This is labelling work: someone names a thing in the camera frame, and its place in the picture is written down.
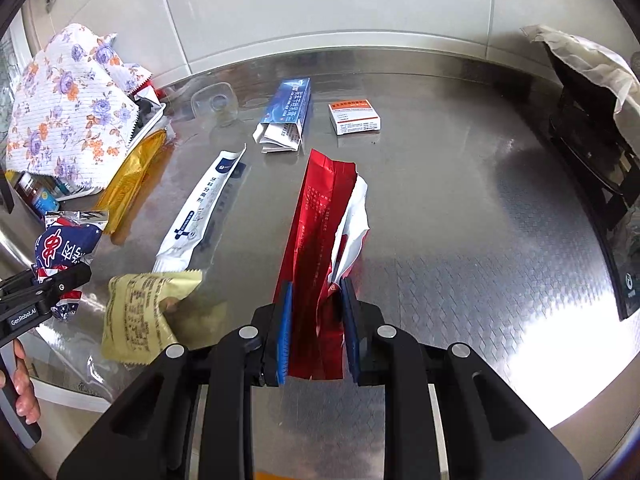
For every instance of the floral printed cloth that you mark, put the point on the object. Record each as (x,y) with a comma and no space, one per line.
(60,110)

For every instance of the small white orange box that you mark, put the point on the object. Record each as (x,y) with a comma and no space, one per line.
(355,117)

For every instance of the long white blue sachet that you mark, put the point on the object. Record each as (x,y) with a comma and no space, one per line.
(200,205)

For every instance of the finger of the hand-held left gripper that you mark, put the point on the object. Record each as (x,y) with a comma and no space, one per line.
(62,285)
(15,284)

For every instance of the clear plastic bottle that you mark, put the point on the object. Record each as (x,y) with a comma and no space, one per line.
(215,102)

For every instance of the red white blue snack wrapper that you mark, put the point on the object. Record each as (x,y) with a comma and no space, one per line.
(55,247)

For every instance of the pale yellow printed packet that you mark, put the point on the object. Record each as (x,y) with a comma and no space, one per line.
(135,320)

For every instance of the red foil bag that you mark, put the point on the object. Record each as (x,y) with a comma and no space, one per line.
(310,240)

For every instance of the clear plastic wrapper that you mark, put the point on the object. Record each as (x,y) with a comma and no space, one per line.
(92,377)

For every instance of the crumpled white plastic bag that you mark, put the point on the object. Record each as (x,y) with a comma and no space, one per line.
(585,55)

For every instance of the person's left hand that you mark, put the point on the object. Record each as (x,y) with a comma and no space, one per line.
(24,385)

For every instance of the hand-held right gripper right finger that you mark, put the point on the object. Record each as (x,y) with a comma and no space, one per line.
(350,332)

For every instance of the dark bottle with blue label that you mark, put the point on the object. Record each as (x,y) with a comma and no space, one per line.
(45,201)

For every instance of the gold foil packet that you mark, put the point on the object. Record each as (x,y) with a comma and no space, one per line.
(132,180)

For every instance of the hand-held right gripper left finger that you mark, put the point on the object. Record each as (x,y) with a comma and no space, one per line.
(284,330)

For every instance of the blue toothpaste box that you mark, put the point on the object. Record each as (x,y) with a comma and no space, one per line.
(289,102)

